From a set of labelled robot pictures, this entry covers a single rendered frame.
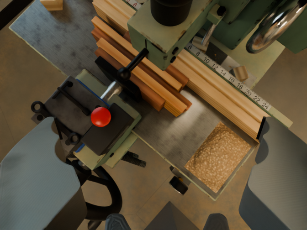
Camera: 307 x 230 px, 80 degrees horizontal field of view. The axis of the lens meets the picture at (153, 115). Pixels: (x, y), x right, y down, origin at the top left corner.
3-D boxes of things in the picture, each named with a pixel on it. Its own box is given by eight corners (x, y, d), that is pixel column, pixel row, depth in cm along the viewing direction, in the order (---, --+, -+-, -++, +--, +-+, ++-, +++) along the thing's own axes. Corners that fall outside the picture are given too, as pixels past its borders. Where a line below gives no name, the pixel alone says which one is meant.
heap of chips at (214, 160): (183, 166, 39) (186, 169, 36) (219, 121, 40) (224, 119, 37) (215, 193, 38) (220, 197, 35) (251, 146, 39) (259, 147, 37)
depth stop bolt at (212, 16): (194, 42, 36) (209, 7, 26) (200, 34, 36) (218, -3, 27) (203, 49, 36) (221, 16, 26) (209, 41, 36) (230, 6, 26)
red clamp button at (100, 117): (88, 118, 28) (85, 117, 27) (101, 103, 29) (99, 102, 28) (103, 131, 28) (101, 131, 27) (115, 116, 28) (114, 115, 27)
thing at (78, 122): (42, 120, 34) (21, 117, 28) (82, 75, 35) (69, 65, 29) (96, 167, 33) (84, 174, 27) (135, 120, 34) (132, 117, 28)
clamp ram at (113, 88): (88, 98, 40) (70, 87, 31) (111, 72, 41) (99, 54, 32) (120, 124, 39) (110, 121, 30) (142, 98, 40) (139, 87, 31)
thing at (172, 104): (106, 60, 41) (95, 43, 34) (110, 54, 42) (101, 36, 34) (176, 117, 40) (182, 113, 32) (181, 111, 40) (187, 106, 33)
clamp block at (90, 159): (58, 123, 43) (33, 120, 34) (97, 79, 44) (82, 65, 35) (106, 164, 42) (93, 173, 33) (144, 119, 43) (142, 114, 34)
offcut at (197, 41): (188, 51, 52) (191, 45, 49) (192, 41, 52) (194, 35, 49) (202, 56, 52) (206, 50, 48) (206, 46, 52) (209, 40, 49)
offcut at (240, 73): (241, 82, 51) (249, 77, 47) (230, 85, 51) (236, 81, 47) (237, 70, 52) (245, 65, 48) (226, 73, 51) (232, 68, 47)
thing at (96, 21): (99, 35, 42) (90, 20, 36) (103, 31, 42) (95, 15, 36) (174, 96, 40) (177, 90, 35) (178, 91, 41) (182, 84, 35)
